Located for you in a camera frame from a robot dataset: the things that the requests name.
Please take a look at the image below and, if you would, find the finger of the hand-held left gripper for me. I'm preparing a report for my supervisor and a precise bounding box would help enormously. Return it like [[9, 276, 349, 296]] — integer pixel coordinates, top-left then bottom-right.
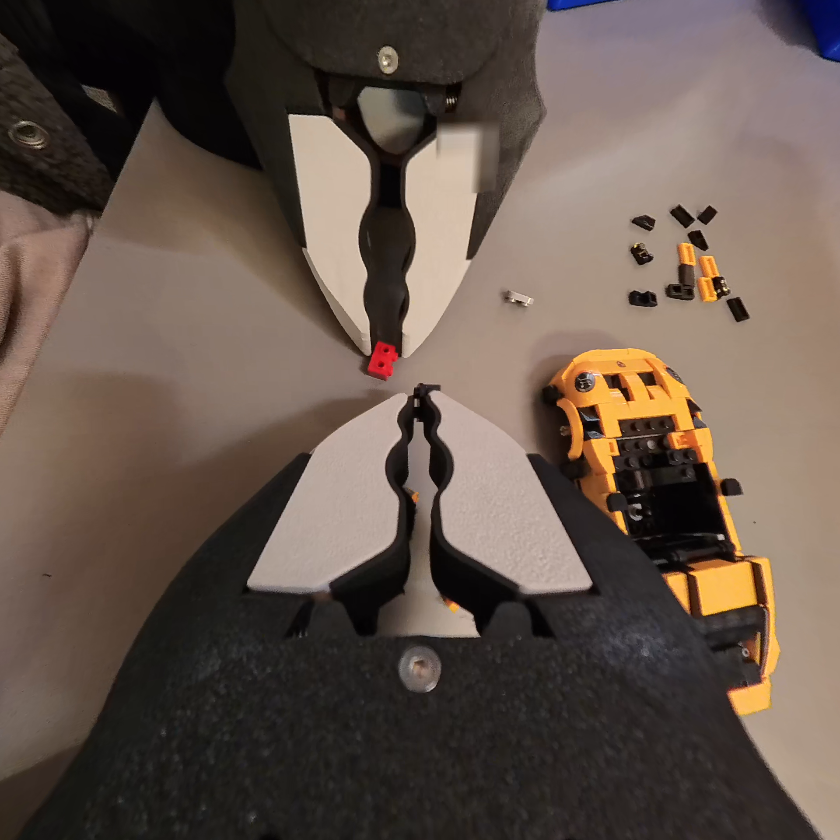
[[287, 113, 395, 358], [394, 134, 476, 361]]

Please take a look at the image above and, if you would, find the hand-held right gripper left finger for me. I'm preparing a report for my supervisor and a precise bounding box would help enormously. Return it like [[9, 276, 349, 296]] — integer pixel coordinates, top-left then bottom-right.
[[246, 392, 421, 637]]

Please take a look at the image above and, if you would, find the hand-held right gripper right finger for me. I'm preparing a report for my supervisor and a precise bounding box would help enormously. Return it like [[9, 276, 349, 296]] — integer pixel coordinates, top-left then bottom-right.
[[427, 392, 593, 637]]

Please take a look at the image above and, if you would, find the pile of small lego parts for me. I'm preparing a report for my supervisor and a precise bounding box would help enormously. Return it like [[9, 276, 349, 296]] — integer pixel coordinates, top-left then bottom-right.
[[629, 203, 752, 324]]

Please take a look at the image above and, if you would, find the orange lego car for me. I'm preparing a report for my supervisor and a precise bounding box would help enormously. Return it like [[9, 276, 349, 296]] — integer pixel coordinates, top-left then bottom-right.
[[541, 348, 782, 716]]

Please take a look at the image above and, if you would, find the black fleece jacket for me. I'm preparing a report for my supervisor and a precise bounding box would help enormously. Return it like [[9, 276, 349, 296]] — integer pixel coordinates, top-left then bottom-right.
[[0, 0, 263, 217]]

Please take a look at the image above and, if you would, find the blue plastic bin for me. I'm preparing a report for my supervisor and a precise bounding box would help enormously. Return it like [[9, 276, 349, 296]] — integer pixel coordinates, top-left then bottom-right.
[[548, 0, 840, 63]]

